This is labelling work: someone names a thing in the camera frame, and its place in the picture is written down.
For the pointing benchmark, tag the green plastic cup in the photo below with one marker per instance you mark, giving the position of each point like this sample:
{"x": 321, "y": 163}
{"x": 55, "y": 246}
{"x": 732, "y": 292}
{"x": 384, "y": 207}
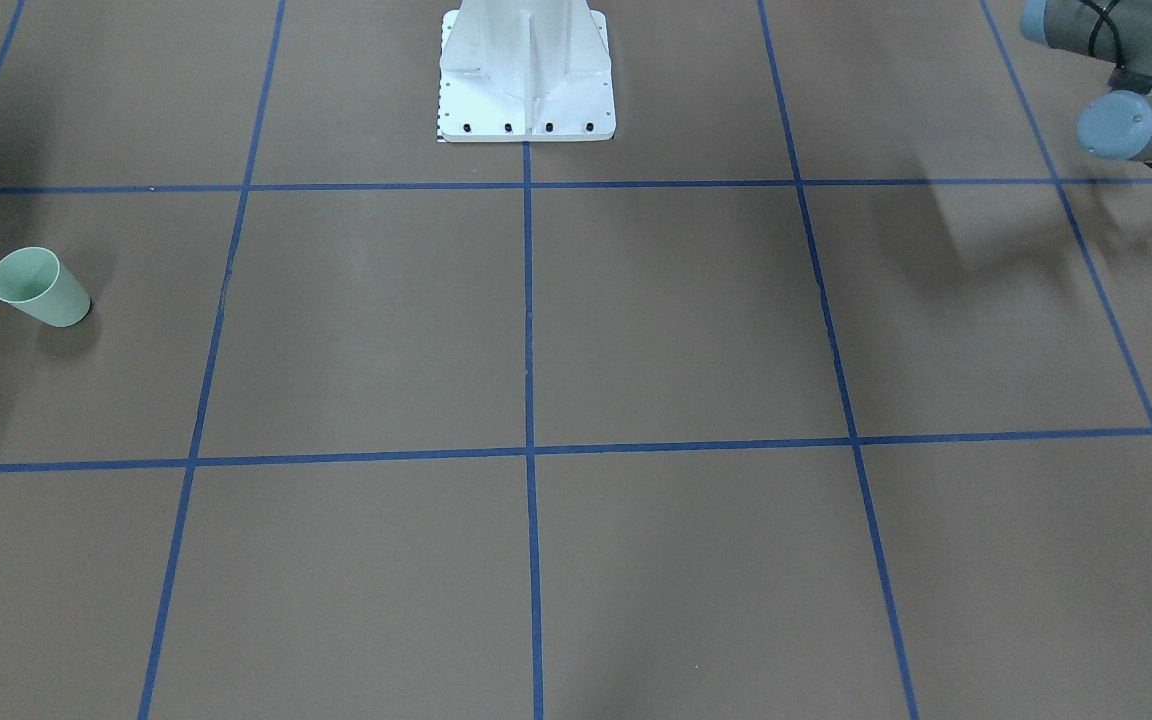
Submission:
{"x": 35, "y": 281}

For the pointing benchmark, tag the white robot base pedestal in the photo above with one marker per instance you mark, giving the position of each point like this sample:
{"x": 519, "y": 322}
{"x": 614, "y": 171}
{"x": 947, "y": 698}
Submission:
{"x": 525, "y": 72}

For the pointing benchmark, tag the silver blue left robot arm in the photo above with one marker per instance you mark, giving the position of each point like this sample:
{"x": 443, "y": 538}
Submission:
{"x": 1118, "y": 125}

